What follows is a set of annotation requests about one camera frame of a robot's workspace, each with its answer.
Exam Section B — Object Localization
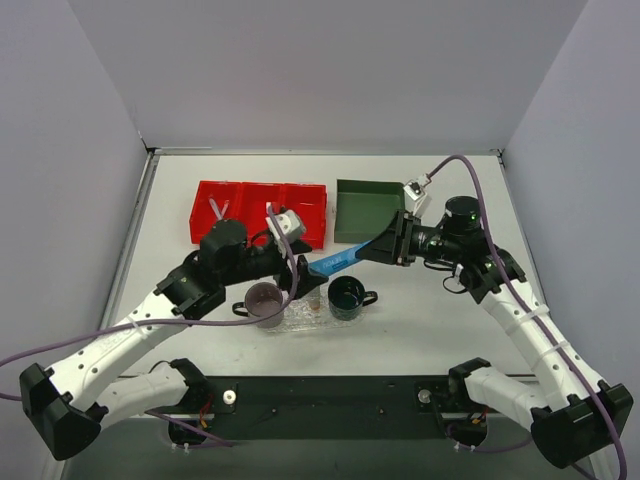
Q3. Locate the mauve mug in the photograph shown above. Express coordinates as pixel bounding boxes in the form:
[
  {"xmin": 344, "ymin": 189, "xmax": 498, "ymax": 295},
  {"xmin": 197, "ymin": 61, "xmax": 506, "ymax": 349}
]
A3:
[{"xmin": 232, "ymin": 282, "xmax": 284, "ymax": 329}]

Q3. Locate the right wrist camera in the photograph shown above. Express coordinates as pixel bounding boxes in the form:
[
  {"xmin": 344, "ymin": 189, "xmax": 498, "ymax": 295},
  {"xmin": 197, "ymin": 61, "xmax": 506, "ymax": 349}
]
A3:
[{"xmin": 403, "ymin": 174, "xmax": 431, "ymax": 218}]

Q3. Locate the clear textured oval tray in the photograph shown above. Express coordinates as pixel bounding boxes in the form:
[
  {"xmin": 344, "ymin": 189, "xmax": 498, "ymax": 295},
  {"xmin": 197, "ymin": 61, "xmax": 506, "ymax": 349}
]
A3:
[{"xmin": 257, "ymin": 311, "xmax": 366, "ymax": 334}]

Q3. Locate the dark green mug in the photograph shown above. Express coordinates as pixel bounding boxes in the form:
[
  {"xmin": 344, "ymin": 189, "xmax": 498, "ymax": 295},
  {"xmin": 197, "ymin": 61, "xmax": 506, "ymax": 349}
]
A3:
[{"xmin": 327, "ymin": 275, "xmax": 379, "ymax": 322}]

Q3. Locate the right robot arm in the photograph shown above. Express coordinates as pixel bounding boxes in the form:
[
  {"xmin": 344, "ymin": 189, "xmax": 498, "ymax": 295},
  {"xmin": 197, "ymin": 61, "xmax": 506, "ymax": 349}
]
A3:
[{"xmin": 356, "ymin": 196, "xmax": 634, "ymax": 468}]

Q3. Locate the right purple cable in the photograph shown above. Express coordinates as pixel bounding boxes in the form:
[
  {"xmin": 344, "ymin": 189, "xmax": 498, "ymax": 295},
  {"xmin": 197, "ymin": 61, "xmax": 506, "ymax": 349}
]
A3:
[{"xmin": 424, "ymin": 154, "xmax": 629, "ymax": 480}]

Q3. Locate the clear textured holder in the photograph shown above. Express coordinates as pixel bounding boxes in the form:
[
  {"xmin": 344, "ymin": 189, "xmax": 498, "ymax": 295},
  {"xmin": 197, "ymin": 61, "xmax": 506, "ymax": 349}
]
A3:
[{"xmin": 285, "ymin": 296, "xmax": 332, "ymax": 324}]

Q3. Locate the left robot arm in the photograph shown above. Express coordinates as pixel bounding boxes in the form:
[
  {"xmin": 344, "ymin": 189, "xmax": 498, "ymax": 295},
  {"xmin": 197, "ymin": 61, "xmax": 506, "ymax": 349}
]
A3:
[{"xmin": 19, "ymin": 210, "xmax": 311, "ymax": 461}]

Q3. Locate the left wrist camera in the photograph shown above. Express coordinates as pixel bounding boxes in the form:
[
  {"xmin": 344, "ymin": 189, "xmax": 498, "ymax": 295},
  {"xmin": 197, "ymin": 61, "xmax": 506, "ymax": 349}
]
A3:
[{"xmin": 265, "ymin": 209, "xmax": 306, "ymax": 247}]

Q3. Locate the purple cable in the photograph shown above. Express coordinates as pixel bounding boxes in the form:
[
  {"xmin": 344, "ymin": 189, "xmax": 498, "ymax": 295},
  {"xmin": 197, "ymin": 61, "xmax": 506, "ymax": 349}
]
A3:
[
  {"xmin": 0, "ymin": 203, "xmax": 304, "ymax": 449},
  {"xmin": 424, "ymin": 154, "xmax": 629, "ymax": 480}
]

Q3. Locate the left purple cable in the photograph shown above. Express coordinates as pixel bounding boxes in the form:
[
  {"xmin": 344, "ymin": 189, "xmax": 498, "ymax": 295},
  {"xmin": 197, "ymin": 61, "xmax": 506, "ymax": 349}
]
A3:
[{"xmin": 0, "ymin": 203, "xmax": 304, "ymax": 449}]

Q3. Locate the blue toothpaste tube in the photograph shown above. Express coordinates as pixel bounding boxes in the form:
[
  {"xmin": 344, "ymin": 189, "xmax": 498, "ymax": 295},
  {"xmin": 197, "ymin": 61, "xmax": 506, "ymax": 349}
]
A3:
[{"xmin": 308, "ymin": 241, "xmax": 369, "ymax": 281}]

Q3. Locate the pink wrapped toothbrush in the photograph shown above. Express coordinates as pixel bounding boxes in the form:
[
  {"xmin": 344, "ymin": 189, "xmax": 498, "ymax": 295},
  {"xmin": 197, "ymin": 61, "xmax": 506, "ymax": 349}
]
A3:
[{"xmin": 218, "ymin": 201, "xmax": 229, "ymax": 219}]

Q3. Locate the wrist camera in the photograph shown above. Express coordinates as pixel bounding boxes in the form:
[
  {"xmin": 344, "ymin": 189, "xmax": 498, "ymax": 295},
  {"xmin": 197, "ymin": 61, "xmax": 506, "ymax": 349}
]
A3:
[
  {"xmin": 403, "ymin": 174, "xmax": 431, "ymax": 218},
  {"xmin": 265, "ymin": 209, "xmax": 306, "ymax": 247}
]

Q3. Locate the red compartment bin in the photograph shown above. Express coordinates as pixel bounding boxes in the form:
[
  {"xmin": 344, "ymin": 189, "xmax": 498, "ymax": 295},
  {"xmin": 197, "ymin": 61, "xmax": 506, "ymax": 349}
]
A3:
[{"xmin": 189, "ymin": 180, "xmax": 327, "ymax": 250}]

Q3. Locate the green plastic bin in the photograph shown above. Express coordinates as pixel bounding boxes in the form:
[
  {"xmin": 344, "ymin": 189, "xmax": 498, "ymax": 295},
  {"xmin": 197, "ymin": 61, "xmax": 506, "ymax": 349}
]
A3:
[{"xmin": 334, "ymin": 179, "xmax": 405, "ymax": 244}]

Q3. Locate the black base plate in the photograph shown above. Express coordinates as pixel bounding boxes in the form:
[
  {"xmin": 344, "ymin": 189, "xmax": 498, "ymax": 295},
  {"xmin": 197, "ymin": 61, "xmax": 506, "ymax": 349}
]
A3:
[{"xmin": 159, "ymin": 375, "xmax": 488, "ymax": 444}]

